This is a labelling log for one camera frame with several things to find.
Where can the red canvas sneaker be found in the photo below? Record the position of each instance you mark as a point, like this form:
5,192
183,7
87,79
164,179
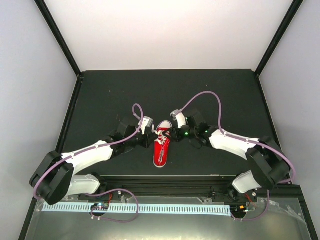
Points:
160,154

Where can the controller circuit board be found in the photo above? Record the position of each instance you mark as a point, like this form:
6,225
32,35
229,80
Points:
100,207
240,209

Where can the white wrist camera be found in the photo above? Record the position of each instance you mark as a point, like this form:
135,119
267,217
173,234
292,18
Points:
178,116
147,125

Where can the black aluminium frame post left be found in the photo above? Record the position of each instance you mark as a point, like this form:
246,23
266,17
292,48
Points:
50,21

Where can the black frame rail left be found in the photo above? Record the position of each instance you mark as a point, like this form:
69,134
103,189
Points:
59,148

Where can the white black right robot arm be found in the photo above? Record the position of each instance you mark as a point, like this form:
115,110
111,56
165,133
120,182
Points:
267,164

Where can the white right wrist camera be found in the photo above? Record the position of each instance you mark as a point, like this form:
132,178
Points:
178,116

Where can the left controller circuit board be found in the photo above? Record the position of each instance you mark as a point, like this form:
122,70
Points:
100,207

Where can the right controller circuit board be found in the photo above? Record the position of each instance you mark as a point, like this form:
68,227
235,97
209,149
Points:
240,209

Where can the white slotted cable duct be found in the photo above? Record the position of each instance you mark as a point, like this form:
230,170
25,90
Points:
132,208

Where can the white shoelace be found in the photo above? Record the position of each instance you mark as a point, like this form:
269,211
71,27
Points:
162,140

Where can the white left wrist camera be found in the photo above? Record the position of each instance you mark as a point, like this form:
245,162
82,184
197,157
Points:
147,125

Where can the black aluminium frame post right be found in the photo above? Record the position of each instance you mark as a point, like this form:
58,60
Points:
280,32

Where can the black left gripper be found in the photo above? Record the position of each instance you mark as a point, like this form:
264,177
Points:
148,140

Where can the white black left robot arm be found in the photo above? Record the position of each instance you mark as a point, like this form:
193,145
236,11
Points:
58,176

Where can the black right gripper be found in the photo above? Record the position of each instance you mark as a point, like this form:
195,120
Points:
175,133

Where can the black aluminium frame post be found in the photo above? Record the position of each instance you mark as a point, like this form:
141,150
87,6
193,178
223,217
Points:
50,21
280,32

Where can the black front mounting rail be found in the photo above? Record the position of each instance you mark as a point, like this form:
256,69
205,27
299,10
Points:
216,188

